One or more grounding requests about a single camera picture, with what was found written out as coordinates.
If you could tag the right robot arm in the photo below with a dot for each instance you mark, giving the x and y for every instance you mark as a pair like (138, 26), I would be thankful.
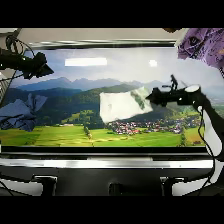
(211, 126)

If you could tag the silver frame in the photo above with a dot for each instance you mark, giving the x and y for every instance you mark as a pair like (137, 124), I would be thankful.
(106, 163)

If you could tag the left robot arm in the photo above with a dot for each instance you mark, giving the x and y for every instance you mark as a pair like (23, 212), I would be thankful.
(13, 61)

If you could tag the purple garment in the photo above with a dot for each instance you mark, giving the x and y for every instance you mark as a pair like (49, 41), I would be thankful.
(203, 45)

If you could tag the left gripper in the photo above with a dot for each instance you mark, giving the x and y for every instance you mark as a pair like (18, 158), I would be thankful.
(39, 66)

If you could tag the white garment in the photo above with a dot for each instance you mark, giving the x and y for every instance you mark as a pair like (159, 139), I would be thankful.
(121, 105)

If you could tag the blue garment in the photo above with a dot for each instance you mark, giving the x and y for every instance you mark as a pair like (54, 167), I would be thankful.
(20, 113)

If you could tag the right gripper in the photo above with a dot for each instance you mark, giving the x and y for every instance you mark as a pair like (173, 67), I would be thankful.
(156, 97)

